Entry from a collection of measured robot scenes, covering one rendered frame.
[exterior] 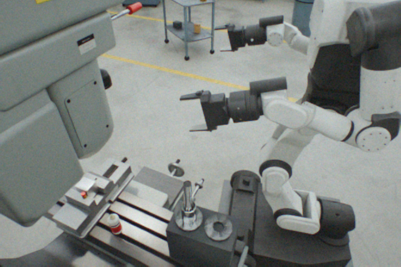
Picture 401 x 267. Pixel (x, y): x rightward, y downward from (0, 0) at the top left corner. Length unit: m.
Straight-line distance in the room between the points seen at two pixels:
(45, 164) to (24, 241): 1.84
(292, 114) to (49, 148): 0.58
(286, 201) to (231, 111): 0.79
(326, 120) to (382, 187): 2.14
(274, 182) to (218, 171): 1.34
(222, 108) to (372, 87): 0.37
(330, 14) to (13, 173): 0.84
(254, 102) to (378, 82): 0.29
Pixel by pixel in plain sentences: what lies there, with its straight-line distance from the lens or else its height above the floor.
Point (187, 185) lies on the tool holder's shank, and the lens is 0.79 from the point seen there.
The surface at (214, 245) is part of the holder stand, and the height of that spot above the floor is 1.12.
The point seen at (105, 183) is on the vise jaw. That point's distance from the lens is 1.20.
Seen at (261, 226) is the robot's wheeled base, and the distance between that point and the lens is 1.60.
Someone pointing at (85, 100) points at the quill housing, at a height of 1.54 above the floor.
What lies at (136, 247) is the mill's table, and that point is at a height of 0.93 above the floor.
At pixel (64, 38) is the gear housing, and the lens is 0.66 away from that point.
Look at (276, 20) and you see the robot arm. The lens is 1.19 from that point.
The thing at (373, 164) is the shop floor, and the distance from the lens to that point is 3.06.
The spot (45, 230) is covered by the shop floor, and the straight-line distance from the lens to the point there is 2.50.
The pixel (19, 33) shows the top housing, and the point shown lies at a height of 1.76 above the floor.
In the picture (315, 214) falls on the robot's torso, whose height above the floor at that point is 0.74.
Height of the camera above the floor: 1.94
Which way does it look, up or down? 39 degrees down
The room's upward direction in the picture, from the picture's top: straight up
